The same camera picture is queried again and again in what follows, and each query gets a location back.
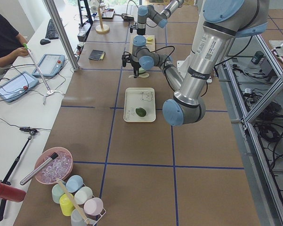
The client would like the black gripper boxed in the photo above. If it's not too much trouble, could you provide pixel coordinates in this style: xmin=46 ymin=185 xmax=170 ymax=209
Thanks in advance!
xmin=121 ymin=51 xmax=141 ymax=78
xmin=129 ymin=23 xmax=146 ymax=35

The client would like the cream plastic spoon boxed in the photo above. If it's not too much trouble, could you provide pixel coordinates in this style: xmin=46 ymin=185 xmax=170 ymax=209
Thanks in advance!
xmin=128 ymin=73 xmax=149 ymax=78

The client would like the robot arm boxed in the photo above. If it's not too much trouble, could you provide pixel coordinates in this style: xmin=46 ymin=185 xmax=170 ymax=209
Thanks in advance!
xmin=122 ymin=0 xmax=269 ymax=126
xmin=129 ymin=0 xmax=184 ymax=35

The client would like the light green bowl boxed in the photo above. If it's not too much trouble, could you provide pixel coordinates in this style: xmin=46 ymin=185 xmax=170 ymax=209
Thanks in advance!
xmin=138 ymin=68 xmax=146 ymax=73

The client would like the pink bowl with ice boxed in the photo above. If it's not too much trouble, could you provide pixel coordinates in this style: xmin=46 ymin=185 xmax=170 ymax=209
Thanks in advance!
xmin=35 ymin=147 xmax=73 ymax=185

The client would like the bamboo cutting board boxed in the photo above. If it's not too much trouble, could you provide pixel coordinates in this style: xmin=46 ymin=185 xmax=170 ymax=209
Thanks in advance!
xmin=128 ymin=34 xmax=155 ymax=53

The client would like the cream bear tray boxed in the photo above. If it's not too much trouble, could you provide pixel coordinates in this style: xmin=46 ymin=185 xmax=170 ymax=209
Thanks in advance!
xmin=123 ymin=88 xmax=156 ymax=122

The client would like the yellow sponge cloth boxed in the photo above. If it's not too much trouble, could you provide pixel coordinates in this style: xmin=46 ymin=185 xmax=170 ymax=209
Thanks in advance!
xmin=100 ymin=52 xmax=105 ymax=61

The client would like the wooden stand base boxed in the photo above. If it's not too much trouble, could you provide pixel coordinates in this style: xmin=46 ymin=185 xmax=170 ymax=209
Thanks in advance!
xmin=95 ymin=6 xmax=110 ymax=34

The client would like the grey folded cloth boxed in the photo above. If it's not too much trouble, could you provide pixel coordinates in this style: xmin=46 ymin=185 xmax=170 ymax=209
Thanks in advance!
xmin=89 ymin=49 xmax=104 ymax=61

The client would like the far teach pendant tablet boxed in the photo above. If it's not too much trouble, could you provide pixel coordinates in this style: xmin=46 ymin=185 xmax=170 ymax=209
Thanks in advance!
xmin=38 ymin=54 xmax=65 ymax=78

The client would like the teach pendant tablet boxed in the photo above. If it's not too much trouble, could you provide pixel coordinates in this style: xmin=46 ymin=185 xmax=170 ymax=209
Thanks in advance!
xmin=38 ymin=54 xmax=65 ymax=78
xmin=0 ymin=71 xmax=39 ymax=102

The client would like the black keyboard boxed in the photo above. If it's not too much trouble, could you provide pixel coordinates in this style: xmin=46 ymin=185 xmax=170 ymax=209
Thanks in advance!
xmin=45 ymin=19 xmax=59 ymax=40

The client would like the black computer mouse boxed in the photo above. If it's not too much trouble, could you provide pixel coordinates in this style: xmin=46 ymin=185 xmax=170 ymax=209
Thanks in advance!
xmin=40 ymin=38 xmax=51 ymax=45

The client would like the steel tube black tip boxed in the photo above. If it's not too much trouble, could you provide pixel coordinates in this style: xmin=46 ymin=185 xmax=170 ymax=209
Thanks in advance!
xmin=20 ymin=152 xmax=58 ymax=186

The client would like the near teach pendant tablet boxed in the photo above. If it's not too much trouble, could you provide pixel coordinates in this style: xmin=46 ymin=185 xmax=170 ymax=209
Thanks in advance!
xmin=0 ymin=71 xmax=39 ymax=102

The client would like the blue cup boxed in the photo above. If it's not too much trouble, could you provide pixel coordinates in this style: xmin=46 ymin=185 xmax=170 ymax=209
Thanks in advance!
xmin=65 ymin=175 xmax=83 ymax=193

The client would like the person in black shirt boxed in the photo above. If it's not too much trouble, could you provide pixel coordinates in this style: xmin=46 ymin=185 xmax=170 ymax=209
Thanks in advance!
xmin=0 ymin=14 xmax=28 ymax=68

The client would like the white cup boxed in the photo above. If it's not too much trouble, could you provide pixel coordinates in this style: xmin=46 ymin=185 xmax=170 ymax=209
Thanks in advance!
xmin=74 ymin=186 xmax=93 ymax=205

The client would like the pink cup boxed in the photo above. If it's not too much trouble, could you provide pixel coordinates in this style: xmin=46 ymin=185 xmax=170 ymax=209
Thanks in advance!
xmin=83 ymin=197 xmax=104 ymax=216

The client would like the green cup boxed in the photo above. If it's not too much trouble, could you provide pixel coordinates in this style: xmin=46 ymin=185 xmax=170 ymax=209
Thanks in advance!
xmin=51 ymin=184 xmax=64 ymax=204

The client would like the yellow cup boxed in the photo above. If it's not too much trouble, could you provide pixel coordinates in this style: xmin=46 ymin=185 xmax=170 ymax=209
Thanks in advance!
xmin=59 ymin=194 xmax=75 ymax=217

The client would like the grey cup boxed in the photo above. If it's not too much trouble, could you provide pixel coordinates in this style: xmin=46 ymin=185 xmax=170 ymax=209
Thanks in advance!
xmin=71 ymin=209 xmax=86 ymax=226

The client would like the red cylinder cup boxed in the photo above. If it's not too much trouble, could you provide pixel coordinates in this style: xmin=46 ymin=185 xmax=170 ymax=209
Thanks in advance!
xmin=0 ymin=182 xmax=26 ymax=202

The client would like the black selfie stick tripod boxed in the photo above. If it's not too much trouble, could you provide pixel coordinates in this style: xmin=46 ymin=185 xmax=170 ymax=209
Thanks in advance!
xmin=0 ymin=127 xmax=39 ymax=221

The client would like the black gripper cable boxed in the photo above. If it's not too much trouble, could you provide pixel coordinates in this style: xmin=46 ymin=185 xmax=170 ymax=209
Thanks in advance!
xmin=148 ymin=46 xmax=217 ymax=97

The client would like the aluminium frame post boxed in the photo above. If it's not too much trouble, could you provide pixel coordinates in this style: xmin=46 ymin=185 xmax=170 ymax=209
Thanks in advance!
xmin=43 ymin=0 xmax=79 ymax=72

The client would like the silver pole green handle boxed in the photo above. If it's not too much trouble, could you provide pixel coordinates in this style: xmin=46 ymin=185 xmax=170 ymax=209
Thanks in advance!
xmin=22 ymin=43 xmax=54 ymax=96

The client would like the aluminium side frame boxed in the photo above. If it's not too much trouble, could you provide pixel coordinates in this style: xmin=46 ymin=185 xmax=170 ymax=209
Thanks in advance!
xmin=217 ymin=30 xmax=283 ymax=226

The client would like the white wire cup rack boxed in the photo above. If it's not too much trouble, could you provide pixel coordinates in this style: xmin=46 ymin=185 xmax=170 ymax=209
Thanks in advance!
xmin=80 ymin=183 xmax=107 ymax=226

